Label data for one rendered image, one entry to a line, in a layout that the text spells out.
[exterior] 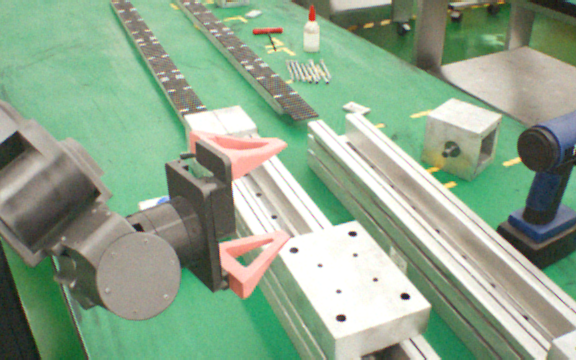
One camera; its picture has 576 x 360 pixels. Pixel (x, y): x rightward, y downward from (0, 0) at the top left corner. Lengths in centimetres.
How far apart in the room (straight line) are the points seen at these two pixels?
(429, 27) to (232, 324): 229
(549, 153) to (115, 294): 56
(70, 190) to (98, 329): 37
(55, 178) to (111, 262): 9
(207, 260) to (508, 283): 42
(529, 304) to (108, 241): 53
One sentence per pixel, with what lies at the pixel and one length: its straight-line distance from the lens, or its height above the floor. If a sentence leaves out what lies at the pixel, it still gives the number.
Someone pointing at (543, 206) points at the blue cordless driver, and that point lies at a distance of 87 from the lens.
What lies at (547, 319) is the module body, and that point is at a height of 84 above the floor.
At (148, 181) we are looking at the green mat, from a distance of 106.
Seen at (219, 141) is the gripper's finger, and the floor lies 109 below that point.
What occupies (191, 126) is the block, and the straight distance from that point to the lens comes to 102.
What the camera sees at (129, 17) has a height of 81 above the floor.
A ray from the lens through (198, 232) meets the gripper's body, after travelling 49.
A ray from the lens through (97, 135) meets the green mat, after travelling 123.
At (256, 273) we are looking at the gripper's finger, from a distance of 55.
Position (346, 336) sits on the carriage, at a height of 90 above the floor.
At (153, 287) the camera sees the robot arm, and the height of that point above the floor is 108.
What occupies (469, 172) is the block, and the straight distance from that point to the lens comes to 107.
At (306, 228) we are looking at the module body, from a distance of 81.
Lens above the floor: 135
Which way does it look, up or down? 33 degrees down
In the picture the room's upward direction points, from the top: straight up
